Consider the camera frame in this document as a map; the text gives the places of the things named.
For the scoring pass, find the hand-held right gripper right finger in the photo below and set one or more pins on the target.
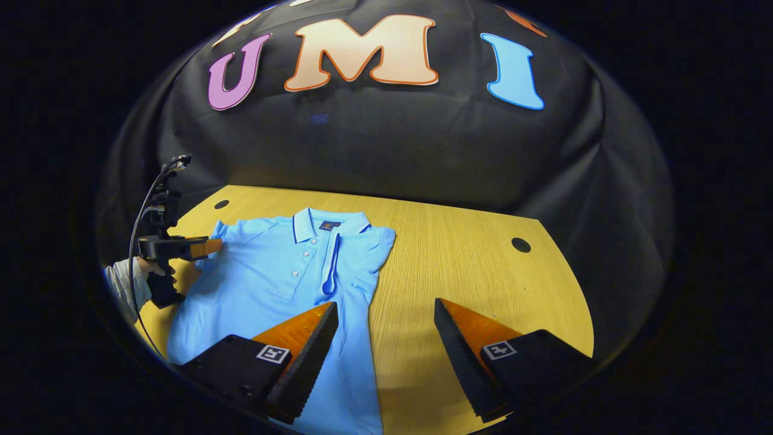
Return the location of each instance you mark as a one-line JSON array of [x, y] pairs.
[[462, 362]]

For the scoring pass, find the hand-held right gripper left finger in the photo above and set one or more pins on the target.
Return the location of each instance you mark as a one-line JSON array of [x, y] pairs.
[[305, 362]]

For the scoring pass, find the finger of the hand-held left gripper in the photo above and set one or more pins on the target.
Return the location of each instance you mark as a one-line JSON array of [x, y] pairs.
[[205, 248]]

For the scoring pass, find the light blue polo T-shirt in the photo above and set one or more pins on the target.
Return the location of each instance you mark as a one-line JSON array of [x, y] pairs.
[[272, 272]]

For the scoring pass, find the black backdrop cloth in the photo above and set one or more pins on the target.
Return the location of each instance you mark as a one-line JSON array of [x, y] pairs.
[[392, 139]]

